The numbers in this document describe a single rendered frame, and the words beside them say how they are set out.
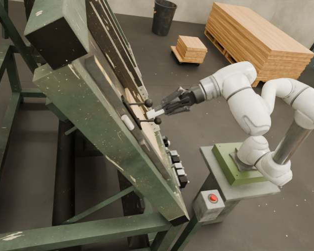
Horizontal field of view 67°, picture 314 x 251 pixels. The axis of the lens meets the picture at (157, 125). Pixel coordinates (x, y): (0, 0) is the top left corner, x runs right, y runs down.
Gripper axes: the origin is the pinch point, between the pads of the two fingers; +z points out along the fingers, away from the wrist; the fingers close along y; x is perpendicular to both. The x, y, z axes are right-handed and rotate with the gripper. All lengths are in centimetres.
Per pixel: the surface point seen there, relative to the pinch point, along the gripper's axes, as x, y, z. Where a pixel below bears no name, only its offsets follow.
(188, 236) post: -13, 117, 20
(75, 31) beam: -15.5, -47.0, 5.5
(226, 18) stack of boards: 418, 226, -196
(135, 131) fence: 9.3, 15.4, 13.9
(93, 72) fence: 9.3, -22.4, 14.2
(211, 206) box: -14, 76, -5
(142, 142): 6.8, 22.0, 13.5
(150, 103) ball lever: 5.2, -1.0, 0.6
